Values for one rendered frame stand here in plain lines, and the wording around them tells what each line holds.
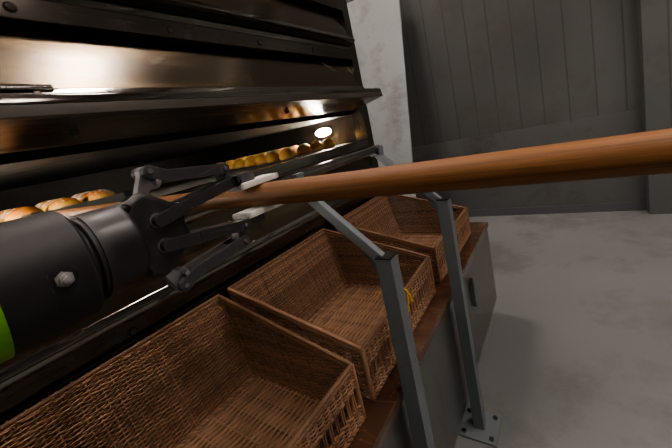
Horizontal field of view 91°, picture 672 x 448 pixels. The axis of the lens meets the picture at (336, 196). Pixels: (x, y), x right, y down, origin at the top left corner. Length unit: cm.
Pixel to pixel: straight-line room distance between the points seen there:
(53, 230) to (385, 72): 360
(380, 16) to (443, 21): 66
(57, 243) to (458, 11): 391
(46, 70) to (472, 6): 358
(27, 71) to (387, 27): 337
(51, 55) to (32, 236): 78
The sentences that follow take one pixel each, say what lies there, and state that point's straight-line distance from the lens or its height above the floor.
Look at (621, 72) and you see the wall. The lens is 386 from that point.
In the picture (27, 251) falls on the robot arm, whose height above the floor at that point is 122.
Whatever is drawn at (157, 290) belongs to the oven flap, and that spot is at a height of 95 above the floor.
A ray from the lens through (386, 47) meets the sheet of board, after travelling 386.
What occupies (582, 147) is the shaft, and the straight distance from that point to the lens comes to 30.
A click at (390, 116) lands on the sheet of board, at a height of 130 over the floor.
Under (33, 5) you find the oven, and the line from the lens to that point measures 108.
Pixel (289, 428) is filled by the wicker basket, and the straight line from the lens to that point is 98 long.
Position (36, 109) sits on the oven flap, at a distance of 84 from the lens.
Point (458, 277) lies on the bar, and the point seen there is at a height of 66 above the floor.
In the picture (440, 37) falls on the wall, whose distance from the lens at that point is 402.
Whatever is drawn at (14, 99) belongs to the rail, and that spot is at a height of 143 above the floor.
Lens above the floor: 125
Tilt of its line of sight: 10 degrees down
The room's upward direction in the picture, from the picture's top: 13 degrees counter-clockwise
